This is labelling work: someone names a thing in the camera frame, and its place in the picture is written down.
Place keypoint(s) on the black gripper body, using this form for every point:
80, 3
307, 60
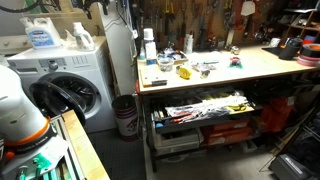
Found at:
95, 2

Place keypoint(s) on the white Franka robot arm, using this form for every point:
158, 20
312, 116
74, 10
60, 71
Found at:
20, 116

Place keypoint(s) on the small white detergent bottle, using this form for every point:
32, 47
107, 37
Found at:
82, 38

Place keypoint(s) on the large white detergent jug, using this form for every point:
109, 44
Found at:
41, 35

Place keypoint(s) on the small blue sanitizer bottle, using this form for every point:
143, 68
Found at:
142, 53

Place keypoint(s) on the white washing machine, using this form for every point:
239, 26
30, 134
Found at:
83, 70

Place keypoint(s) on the blue white spray can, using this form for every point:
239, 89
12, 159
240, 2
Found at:
150, 48

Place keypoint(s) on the wooden cutting board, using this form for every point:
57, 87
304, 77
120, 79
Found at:
148, 75

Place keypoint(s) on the clear plastic container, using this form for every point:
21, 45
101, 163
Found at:
165, 64

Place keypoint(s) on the small black flat item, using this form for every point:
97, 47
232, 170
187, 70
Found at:
158, 83

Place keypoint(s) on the black round washer door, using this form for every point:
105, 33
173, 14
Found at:
53, 96

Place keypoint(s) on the yellow tape measure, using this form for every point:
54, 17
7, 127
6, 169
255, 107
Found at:
185, 71

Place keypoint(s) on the pegboard with hanging tools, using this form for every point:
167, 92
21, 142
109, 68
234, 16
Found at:
206, 20

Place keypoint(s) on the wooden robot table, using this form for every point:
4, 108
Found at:
83, 146

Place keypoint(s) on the red green small object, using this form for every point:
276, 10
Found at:
235, 62

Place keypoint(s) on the black drawer with tools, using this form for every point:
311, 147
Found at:
203, 111

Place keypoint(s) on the wooden top workbench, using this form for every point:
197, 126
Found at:
260, 63

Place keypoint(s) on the red cardboard box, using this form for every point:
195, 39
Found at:
230, 125
228, 137

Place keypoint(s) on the black cup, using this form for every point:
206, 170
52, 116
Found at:
289, 50

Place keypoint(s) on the wooden cubby shelf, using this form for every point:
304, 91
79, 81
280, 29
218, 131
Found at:
305, 26

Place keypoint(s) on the red bag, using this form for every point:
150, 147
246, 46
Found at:
276, 115

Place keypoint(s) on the pink tape roll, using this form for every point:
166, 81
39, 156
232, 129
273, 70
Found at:
308, 61

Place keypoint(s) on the black orange tape roll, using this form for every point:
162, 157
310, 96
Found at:
311, 50

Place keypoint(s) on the black case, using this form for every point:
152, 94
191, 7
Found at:
290, 168

